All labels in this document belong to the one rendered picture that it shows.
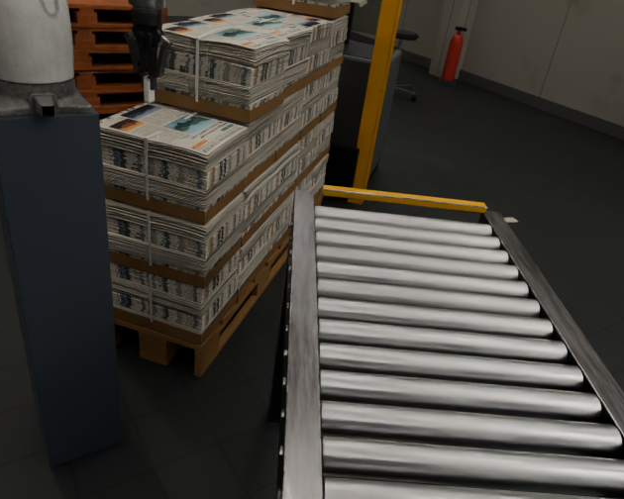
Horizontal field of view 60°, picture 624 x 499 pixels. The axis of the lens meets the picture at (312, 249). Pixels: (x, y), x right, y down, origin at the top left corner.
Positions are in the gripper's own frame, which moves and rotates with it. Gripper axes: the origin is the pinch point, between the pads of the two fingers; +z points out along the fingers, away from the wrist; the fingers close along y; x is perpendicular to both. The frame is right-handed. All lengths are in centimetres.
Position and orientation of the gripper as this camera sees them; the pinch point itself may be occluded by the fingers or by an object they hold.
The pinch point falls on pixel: (149, 89)
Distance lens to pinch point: 158.9
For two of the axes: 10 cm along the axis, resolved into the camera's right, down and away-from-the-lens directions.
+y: -9.5, -2.6, 2.0
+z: -1.2, 8.6, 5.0
